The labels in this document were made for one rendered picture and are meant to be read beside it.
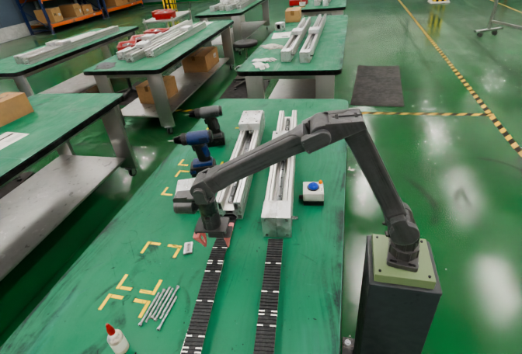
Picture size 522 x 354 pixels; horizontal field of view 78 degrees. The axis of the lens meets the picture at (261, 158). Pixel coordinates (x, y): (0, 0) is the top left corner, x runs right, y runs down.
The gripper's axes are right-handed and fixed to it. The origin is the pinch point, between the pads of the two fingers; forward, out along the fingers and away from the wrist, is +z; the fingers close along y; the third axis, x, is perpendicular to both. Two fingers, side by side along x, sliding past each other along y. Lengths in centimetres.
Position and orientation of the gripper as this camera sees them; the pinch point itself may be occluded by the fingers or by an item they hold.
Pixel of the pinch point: (217, 244)
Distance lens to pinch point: 111.2
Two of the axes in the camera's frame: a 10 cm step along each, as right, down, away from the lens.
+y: -9.9, 0.2, 1.4
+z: 0.9, 8.4, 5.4
